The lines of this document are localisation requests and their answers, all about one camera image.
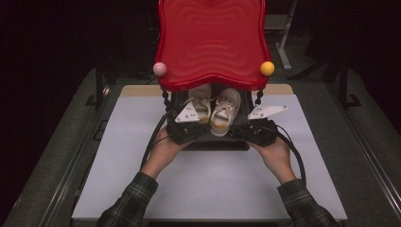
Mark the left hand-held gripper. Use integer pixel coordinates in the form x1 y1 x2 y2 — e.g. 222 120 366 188
166 102 206 146

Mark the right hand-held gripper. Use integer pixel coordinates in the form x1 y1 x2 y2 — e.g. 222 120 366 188
238 104 288 148

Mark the white sneaker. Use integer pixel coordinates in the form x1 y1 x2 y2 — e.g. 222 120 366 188
187 82 213 125
209 87 242 137

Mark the red and black shoe rack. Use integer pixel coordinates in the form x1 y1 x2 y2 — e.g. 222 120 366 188
152 0 276 151

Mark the person's right hand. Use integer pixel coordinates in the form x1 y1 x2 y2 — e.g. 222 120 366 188
248 138 298 185

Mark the person's left hand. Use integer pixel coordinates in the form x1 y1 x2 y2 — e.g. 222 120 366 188
140 127 193 180

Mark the white metal stand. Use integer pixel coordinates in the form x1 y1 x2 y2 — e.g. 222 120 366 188
264 0 299 72

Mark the black metal stand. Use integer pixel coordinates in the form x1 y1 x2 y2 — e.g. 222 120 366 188
338 59 363 110
84 60 112 109

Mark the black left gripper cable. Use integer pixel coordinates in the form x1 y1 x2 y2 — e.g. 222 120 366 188
139 107 182 171

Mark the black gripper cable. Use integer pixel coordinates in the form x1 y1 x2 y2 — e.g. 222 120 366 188
252 124 307 187
139 107 182 171

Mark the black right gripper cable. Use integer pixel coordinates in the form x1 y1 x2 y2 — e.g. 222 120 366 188
252 124 307 187

